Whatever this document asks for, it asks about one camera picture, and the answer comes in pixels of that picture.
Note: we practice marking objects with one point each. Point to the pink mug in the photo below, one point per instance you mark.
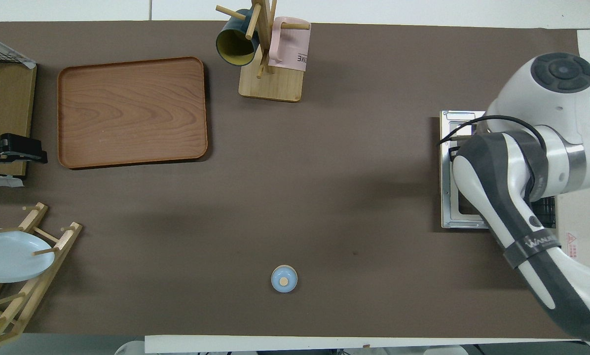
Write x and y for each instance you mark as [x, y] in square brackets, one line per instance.
[287, 49]

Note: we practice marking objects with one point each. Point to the wooden serving tray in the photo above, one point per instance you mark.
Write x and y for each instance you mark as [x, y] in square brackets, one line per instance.
[132, 113]

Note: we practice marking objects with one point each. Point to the brown table mat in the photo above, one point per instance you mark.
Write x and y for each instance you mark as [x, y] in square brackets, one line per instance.
[275, 197]

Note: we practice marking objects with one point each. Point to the wooden dish rack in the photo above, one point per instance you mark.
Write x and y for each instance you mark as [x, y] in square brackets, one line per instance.
[68, 236]

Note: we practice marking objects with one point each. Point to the light blue plate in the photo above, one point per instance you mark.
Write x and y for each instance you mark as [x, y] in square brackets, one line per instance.
[9, 256]

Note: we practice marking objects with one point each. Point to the dark blue mug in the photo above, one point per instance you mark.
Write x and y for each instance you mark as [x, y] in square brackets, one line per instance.
[233, 44]

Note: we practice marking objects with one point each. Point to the wooden mug tree stand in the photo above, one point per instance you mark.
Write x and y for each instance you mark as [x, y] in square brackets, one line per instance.
[275, 86]

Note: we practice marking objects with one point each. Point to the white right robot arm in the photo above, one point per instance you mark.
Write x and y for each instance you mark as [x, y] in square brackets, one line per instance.
[536, 108]

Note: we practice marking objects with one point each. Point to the wooden shelf box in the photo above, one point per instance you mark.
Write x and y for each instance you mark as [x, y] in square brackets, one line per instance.
[6, 98]

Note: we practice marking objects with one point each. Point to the white toaster oven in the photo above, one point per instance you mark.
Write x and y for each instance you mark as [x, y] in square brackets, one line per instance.
[447, 197]

